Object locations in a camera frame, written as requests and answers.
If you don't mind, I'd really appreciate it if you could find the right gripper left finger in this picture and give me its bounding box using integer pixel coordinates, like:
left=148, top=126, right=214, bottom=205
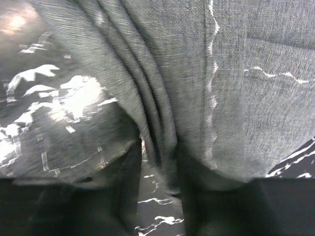
left=0, top=140, right=142, bottom=236

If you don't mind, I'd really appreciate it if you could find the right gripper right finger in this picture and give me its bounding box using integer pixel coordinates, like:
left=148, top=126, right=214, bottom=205
left=181, top=178, right=315, bottom=236

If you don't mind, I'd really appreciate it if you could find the dark grey napkin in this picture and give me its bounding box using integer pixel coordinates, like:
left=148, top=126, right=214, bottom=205
left=31, top=0, right=315, bottom=195

